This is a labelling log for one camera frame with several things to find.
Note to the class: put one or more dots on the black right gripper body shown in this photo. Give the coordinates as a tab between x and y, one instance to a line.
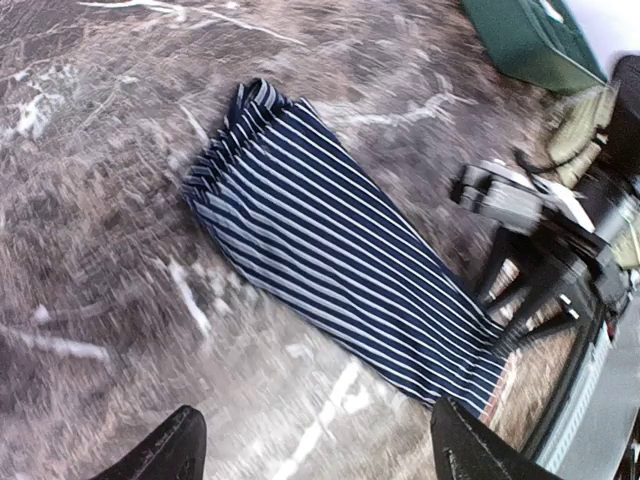
547	255

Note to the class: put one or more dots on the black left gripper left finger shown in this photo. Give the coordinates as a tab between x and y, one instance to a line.
176	449

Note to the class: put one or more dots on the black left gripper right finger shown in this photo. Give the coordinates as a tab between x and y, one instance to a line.
465	448

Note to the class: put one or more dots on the navy striped boxer underwear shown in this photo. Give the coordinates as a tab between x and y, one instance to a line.
297	216

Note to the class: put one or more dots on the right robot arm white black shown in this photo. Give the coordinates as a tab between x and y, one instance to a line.
609	190

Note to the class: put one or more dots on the light green perforated basket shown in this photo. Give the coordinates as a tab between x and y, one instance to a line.
580	135

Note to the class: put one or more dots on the dark green divided organizer tray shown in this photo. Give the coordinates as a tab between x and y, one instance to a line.
537	42

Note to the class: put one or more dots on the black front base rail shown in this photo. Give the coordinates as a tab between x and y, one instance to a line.
591	423

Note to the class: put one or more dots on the grey slotted cable duct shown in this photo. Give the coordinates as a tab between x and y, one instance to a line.
573	408

